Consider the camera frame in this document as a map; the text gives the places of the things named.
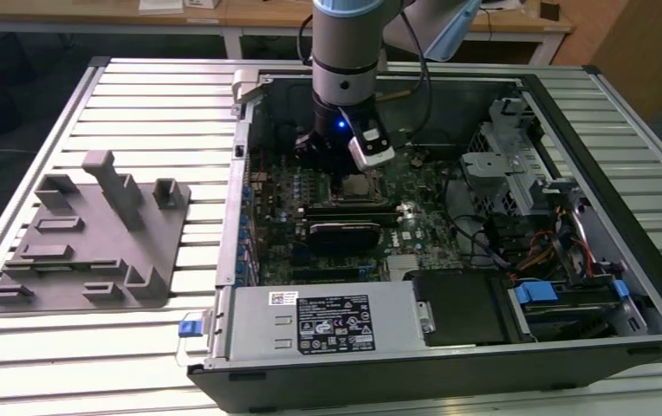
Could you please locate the red wire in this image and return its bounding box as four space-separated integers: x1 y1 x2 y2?
579 236 597 278

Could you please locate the wooden cabinet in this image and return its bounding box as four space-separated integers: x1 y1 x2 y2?
553 0 662 122

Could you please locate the grey parts rack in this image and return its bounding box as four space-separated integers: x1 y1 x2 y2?
0 149 194 314

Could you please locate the grey plastic case foot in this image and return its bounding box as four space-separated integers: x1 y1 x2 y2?
231 68 265 106

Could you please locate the black PC case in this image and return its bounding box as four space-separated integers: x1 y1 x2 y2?
185 64 662 415

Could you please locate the black camera cable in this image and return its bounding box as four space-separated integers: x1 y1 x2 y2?
298 14 317 67
398 8 435 142

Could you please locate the silver CPU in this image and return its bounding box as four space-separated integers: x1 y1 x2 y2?
337 172 378 197

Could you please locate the black graphics card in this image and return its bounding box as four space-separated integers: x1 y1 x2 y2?
306 219 385 256

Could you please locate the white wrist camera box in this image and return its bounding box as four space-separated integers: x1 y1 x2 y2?
346 127 397 173

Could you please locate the metal drive cage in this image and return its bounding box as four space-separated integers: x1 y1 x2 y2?
458 97 563 218

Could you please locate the grey power supply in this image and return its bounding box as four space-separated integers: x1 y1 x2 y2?
206 283 429 361

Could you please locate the silver heatsink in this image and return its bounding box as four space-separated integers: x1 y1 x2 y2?
386 254 423 283

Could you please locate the wooden desk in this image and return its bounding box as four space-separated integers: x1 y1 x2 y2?
0 0 575 60

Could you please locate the green motherboard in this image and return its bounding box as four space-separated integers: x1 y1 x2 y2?
247 145 486 288

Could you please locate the black cable in case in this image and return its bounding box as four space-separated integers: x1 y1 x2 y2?
443 171 511 272

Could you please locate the green RAM stick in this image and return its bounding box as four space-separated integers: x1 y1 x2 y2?
306 211 401 228

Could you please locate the yellow wire bundle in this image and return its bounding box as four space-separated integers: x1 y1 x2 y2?
513 242 567 272

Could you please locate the grey plastic latch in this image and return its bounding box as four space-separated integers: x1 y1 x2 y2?
530 176 579 205

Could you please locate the metal case handle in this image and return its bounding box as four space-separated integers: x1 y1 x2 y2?
174 308 221 368

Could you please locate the hard disk in blue carrier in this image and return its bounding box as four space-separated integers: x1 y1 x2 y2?
513 279 633 343

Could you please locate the black plastic shroud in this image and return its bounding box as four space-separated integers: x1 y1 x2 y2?
409 268 522 348

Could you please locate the CPU socket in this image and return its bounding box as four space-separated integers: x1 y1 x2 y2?
319 171 389 205

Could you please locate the black expansion slot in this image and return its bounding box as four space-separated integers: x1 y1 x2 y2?
291 267 369 282

